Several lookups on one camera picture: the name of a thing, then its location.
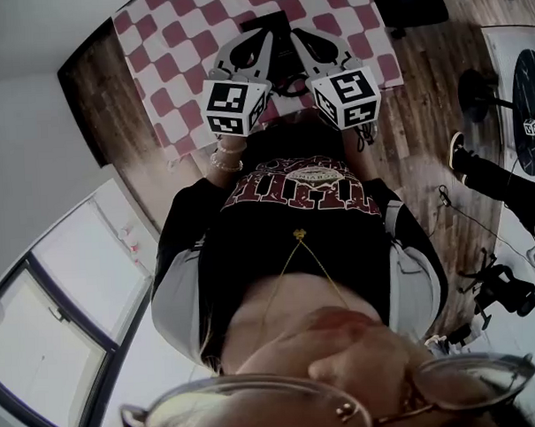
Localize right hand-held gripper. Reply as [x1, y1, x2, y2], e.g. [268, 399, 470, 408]
[288, 24, 384, 133]

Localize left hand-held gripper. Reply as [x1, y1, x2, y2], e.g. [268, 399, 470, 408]
[199, 29, 280, 141]

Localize person's right forearm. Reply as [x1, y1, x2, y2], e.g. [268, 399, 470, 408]
[341, 126, 381, 184]

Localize person's left forearm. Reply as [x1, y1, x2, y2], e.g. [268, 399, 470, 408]
[205, 131, 249, 188]

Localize black item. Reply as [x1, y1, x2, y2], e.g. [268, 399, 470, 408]
[258, 10, 310, 77]

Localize red white checkered tablecloth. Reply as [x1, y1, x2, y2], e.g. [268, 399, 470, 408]
[111, 0, 409, 172]

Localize round black side table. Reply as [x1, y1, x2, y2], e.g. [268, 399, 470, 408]
[456, 48, 535, 181]

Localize black printed sweatshirt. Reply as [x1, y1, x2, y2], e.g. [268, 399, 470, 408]
[142, 114, 452, 377]

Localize black framed window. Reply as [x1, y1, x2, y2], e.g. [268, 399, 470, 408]
[0, 188, 158, 427]

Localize black star chair base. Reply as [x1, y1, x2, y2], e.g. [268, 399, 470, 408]
[457, 247, 535, 333]

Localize person's face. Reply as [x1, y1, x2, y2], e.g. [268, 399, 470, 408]
[219, 267, 494, 427]

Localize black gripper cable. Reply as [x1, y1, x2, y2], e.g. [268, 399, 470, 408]
[355, 122, 380, 153]

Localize gold chain bracelet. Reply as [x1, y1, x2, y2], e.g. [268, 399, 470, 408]
[209, 150, 244, 174]

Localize gold pendant necklace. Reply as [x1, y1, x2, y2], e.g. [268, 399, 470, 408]
[254, 225, 351, 324]

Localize black floor cable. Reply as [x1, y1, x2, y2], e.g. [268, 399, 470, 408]
[423, 180, 535, 264]

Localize clear frame eyeglasses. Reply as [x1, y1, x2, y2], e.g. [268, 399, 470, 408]
[116, 350, 535, 427]

